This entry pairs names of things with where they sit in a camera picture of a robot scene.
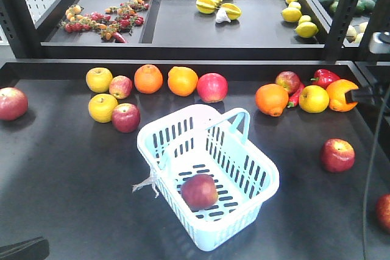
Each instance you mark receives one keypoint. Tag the yellow apple upper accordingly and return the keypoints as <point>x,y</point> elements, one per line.
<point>98,79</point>

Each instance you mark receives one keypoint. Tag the round orange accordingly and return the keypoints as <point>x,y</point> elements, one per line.
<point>182,81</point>

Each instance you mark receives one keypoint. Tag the orange right of yellow apple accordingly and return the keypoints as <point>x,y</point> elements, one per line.
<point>336,92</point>

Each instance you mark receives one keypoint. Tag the red yellow apple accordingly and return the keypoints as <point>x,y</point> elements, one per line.
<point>199,192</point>
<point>382,212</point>

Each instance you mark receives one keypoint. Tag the black upper shelf tray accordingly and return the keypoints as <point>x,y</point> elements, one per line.
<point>176,30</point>

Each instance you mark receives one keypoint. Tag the yellow apple lower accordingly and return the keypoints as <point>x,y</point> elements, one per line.
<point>100,107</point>

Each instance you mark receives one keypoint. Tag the red chili pepper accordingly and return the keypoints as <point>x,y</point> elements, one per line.
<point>294,98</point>

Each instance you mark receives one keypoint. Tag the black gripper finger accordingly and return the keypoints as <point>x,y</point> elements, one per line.
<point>363,95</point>

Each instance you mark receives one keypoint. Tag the dark red apple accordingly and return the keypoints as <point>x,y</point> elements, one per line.
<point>126,117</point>

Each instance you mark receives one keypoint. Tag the orange with knob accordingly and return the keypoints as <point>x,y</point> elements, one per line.
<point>148,79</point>

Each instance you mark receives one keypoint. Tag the light blue plastic basket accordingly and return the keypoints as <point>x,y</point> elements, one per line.
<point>209,172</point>

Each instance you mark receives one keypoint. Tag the yellow round apple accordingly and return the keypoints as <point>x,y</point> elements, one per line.
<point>313,99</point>

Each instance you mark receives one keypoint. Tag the large red apple far-left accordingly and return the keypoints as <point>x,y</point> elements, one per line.
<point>14,103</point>

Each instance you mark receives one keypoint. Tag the red bell pepper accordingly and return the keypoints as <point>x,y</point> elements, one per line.
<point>324,77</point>

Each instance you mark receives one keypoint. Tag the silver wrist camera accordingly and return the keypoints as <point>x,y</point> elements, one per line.
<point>379,43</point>

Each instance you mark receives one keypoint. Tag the red apple behind oranges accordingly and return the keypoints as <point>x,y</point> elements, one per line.
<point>289,80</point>

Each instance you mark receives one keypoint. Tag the crumpled plastic tie strip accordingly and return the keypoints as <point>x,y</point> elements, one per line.
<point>151,181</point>

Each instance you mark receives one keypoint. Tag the pink red apple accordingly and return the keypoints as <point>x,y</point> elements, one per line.
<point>120,87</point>

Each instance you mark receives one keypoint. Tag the red apple at stand corner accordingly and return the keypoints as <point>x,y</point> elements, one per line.
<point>212,87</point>

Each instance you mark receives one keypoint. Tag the black gripper finger basket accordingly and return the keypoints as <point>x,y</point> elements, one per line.
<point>34,249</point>

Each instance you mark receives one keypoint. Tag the orange left of lemon-apple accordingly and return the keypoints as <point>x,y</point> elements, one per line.
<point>271,99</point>

